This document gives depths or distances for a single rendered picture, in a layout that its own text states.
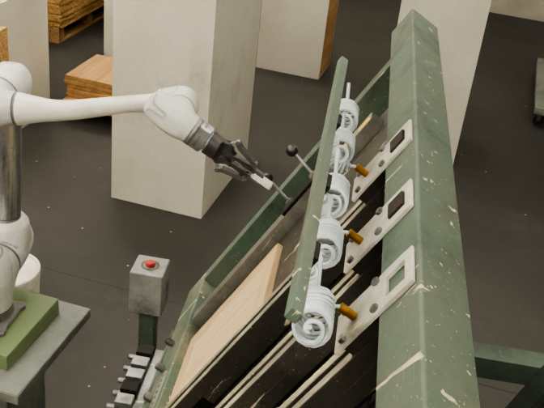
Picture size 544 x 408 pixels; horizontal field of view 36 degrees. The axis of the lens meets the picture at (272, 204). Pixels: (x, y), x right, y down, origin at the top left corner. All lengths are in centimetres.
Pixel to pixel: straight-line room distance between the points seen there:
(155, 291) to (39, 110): 83
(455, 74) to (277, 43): 202
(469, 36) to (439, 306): 476
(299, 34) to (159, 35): 278
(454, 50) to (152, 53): 218
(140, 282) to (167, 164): 210
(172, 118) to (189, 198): 266
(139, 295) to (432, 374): 207
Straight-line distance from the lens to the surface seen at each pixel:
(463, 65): 600
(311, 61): 745
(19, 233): 301
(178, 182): 510
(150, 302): 309
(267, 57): 754
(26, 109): 259
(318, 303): 130
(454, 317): 127
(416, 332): 118
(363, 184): 179
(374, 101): 265
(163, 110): 248
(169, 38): 477
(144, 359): 292
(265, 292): 232
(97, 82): 625
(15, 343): 293
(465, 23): 592
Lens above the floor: 266
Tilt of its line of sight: 30 degrees down
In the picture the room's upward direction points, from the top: 7 degrees clockwise
